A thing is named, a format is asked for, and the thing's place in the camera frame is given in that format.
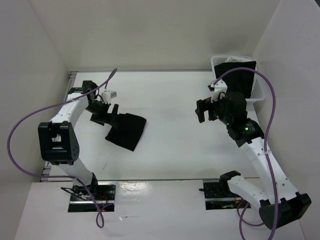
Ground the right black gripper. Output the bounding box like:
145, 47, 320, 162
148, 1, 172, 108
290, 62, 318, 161
195, 92, 233, 125

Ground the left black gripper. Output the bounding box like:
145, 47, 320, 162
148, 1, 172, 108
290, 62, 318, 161
85, 100, 119, 129

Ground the black skirt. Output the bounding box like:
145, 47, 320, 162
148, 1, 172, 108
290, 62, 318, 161
105, 113, 147, 152
214, 61, 257, 99

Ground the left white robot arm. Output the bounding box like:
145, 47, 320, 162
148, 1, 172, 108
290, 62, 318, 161
38, 80, 119, 200

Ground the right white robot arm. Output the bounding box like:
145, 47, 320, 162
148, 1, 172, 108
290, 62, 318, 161
195, 92, 312, 229

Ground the black skirt in basket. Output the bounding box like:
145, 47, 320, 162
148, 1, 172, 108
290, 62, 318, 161
214, 61, 257, 99

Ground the white plastic basket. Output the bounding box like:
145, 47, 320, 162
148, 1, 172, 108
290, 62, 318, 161
210, 55, 266, 103

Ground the white skirt in basket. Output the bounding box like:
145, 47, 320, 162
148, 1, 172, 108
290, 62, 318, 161
224, 55, 259, 98

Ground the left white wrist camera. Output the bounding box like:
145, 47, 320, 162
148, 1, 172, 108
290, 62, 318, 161
100, 90, 117, 104

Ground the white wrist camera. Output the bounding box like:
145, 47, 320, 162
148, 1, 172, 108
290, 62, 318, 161
100, 90, 117, 104
208, 80, 228, 103

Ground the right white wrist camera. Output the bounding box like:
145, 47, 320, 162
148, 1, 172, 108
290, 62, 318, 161
208, 80, 228, 103

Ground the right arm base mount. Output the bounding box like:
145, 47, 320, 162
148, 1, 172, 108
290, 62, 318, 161
199, 179, 247, 210

